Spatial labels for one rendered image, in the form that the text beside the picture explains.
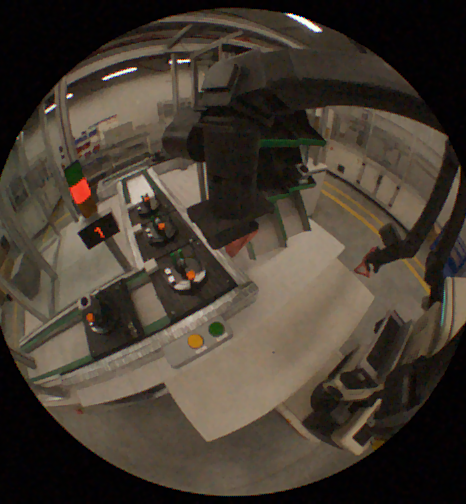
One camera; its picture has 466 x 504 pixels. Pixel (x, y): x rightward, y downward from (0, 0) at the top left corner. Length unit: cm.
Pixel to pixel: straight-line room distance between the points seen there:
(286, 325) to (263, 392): 25
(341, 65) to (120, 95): 1094
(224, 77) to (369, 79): 12
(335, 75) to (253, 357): 64
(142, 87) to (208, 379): 1123
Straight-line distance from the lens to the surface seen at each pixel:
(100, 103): 1106
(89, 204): 49
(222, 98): 16
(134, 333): 57
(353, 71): 17
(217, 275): 58
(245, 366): 60
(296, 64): 16
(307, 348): 65
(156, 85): 1125
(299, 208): 73
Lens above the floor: 145
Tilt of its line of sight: 50 degrees down
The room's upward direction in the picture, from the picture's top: straight up
